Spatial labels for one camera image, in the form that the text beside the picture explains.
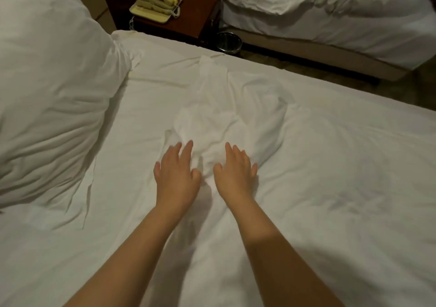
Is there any reddish wooden nightstand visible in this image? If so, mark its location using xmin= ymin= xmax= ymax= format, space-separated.
xmin=129 ymin=0 xmax=222 ymax=45

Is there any person's left forearm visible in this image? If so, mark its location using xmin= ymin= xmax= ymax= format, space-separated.
xmin=64 ymin=204 xmax=195 ymax=307

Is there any person's right forearm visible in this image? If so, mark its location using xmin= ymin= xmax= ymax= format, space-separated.
xmin=228 ymin=198 xmax=345 ymax=307

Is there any white pillow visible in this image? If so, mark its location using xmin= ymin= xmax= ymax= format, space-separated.
xmin=0 ymin=0 xmax=134 ymax=209

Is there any person's right hand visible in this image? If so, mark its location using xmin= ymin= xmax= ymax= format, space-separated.
xmin=213 ymin=142 xmax=260 ymax=205

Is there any black trash bin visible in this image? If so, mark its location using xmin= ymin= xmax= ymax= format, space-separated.
xmin=215 ymin=31 xmax=244 ymax=54

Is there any person's left hand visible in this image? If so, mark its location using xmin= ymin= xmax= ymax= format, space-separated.
xmin=153 ymin=140 xmax=203 ymax=212

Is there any yellow telephone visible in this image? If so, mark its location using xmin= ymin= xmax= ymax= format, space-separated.
xmin=129 ymin=0 xmax=184 ymax=24

